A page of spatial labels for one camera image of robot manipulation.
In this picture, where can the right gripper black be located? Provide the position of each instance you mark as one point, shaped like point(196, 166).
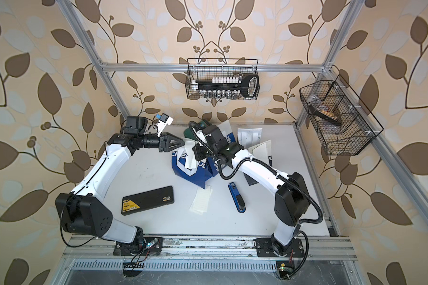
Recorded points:
point(198, 149)

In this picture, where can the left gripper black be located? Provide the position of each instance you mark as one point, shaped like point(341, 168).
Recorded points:
point(164, 142)

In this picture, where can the dark blue bag white handles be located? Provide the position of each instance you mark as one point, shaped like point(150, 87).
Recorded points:
point(262, 151)

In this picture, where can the blue stapler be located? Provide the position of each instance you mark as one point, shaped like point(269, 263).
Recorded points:
point(237, 198)

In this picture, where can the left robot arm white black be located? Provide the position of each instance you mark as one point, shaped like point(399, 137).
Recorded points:
point(82, 210)

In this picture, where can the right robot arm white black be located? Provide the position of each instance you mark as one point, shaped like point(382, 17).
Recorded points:
point(291, 202)

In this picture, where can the green white bag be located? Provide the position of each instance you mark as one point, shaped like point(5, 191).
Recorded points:
point(249, 137)

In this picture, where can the black box yellow label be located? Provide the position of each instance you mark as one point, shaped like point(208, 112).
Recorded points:
point(147, 200)

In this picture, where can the black tool set in basket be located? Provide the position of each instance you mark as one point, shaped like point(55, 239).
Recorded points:
point(236, 87)

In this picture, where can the dark object in right basket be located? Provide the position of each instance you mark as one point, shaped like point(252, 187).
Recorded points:
point(326, 116)

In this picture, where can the black wire basket back wall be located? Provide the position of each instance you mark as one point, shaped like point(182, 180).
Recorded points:
point(199, 68)

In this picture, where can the black wire basket wall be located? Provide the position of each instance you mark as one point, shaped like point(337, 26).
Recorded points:
point(359, 125)
point(199, 68)

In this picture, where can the black wire basket right wall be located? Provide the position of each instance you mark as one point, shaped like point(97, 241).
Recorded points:
point(359, 125)

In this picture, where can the aluminium frame rail base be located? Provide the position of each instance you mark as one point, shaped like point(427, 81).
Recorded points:
point(210, 260)

